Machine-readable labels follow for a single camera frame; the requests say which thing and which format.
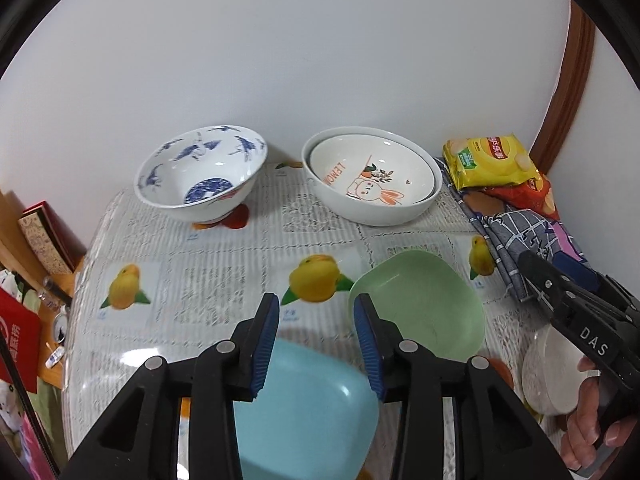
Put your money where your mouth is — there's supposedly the grey checked cloth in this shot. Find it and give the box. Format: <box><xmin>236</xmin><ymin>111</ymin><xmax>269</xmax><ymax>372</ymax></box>
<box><xmin>435</xmin><ymin>157</ymin><xmax>601</xmax><ymax>303</ymax></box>

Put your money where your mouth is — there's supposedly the cardboard box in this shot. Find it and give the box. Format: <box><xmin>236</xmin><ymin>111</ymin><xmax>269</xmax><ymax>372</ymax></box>
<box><xmin>0</xmin><ymin>187</ymin><xmax>76</xmax><ymax>281</ymax></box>

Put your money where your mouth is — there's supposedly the red chip bag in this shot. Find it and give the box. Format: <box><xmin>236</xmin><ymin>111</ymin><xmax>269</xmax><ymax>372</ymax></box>
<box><xmin>482</xmin><ymin>175</ymin><xmax>561</xmax><ymax>221</ymax></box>

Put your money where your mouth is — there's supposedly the fruit print tablecloth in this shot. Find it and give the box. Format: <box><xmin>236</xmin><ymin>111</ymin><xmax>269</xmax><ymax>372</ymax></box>
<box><xmin>62</xmin><ymin>160</ymin><xmax>601</xmax><ymax>480</ymax></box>

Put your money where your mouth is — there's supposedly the red patterned box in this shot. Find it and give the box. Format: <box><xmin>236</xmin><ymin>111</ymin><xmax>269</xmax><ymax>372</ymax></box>
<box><xmin>19</xmin><ymin>201</ymin><xmax>86</xmax><ymax>275</ymax></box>

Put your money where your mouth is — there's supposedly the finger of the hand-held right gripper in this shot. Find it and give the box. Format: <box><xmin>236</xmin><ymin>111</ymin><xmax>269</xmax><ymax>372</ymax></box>
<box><xmin>517</xmin><ymin>249</ymin><xmax>597</xmax><ymax>327</ymax></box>

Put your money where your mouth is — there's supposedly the large white ceramic bowl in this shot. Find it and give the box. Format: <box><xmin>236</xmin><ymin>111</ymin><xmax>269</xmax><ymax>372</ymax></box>
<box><xmin>301</xmin><ymin>127</ymin><xmax>443</xmax><ymax>226</ymax></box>

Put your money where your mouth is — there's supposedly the brown wooden door frame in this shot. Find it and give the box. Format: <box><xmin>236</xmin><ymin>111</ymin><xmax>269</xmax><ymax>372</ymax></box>
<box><xmin>530</xmin><ymin>0</ymin><xmax>597</xmax><ymax>176</ymax></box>

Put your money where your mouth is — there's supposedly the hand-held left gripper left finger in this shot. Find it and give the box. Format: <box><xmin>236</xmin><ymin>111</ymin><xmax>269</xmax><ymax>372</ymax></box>
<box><xmin>60</xmin><ymin>292</ymin><xmax>281</xmax><ymax>480</ymax></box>

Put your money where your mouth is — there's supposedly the light blue plastic plate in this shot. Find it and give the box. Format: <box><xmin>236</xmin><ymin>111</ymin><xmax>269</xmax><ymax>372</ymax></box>
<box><xmin>232</xmin><ymin>337</ymin><xmax>381</xmax><ymax>480</ymax></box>

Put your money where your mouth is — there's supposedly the red paper packet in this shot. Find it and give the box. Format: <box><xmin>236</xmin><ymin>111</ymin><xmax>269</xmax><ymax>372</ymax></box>
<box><xmin>0</xmin><ymin>287</ymin><xmax>43</xmax><ymax>393</ymax></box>

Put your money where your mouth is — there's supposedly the green plastic plate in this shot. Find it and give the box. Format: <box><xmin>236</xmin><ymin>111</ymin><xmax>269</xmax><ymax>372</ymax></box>
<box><xmin>348</xmin><ymin>250</ymin><xmax>487</xmax><ymax>361</ymax></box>

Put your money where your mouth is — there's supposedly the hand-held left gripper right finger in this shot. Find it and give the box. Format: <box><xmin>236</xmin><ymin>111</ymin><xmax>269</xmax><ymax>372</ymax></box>
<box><xmin>352</xmin><ymin>294</ymin><xmax>573</xmax><ymax>480</ymax></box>

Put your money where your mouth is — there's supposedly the yellow chip bag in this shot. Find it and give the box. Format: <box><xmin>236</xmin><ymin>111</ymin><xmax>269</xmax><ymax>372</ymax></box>
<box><xmin>442</xmin><ymin>133</ymin><xmax>543</xmax><ymax>192</ymax></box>

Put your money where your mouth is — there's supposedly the blue patterned porcelain bowl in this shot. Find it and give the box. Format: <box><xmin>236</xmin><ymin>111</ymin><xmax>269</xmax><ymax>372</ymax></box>
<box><xmin>134</xmin><ymin>124</ymin><xmax>268</xmax><ymax>226</ymax></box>

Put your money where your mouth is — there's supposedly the white rabbit print bowl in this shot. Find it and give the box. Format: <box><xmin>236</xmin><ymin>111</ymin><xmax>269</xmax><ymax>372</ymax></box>
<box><xmin>307</xmin><ymin>133</ymin><xmax>437</xmax><ymax>208</ymax></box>

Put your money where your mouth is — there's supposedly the person's right hand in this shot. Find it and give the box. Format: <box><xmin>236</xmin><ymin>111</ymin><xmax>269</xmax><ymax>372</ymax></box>
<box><xmin>559</xmin><ymin>355</ymin><xmax>640</xmax><ymax>472</ymax></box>

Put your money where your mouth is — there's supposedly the plain white deep bowl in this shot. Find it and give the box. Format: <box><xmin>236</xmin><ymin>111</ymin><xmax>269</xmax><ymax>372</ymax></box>
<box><xmin>521</xmin><ymin>327</ymin><xmax>596</xmax><ymax>417</ymax></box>

